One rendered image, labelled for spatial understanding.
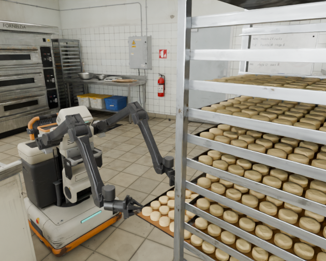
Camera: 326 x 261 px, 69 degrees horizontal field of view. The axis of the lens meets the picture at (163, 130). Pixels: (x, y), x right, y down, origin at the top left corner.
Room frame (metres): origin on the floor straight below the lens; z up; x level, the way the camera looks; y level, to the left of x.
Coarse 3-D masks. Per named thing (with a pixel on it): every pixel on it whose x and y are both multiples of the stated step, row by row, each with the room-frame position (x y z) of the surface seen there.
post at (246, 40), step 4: (252, 24) 1.10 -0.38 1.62; (244, 36) 1.09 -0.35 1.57; (248, 36) 1.08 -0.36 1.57; (244, 40) 1.09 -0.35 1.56; (248, 40) 1.08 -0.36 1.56; (244, 44) 1.09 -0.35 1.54; (248, 44) 1.09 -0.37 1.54; (244, 48) 1.09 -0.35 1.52; (248, 48) 1.09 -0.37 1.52; (240, 64) 1.10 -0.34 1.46; (244, 64) 1.09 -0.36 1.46; (240, 68) 1.10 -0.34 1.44; (244, 68) 1.08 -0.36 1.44
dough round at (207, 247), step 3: (204, 243) 0.76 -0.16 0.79; (207, 243) 0.76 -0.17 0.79; (204, 246) 0.74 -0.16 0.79; (207, 246) 0.74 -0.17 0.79; (210, 246) 0.74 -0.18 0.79; (213, 246) 0.74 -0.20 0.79; (204, 249) 0.73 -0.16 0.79; (207, 249) 0.73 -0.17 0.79; (210, 249) 0.73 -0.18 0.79; (213, 249) 0.73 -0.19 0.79; (207, 252) 0.73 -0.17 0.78; (210, 252) 0.73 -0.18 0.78
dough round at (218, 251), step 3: (216, 249) 0.73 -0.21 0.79; (219, 249) 0.73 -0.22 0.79; (216, 252) 0.71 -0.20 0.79; (219, 252) 0.71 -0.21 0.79; (222, 252) 0.71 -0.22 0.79; (216, 255) 0.71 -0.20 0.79; (219, 255) 0.70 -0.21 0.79; (222, 255) 0.70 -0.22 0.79; (225, 255) 0.70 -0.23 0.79; (228, 255) 0.70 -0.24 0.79; (219, 258) 0.70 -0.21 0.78; (222, 258) 0.69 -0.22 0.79; (225, 258) 0.69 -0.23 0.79; (228, 258) 0.70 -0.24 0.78
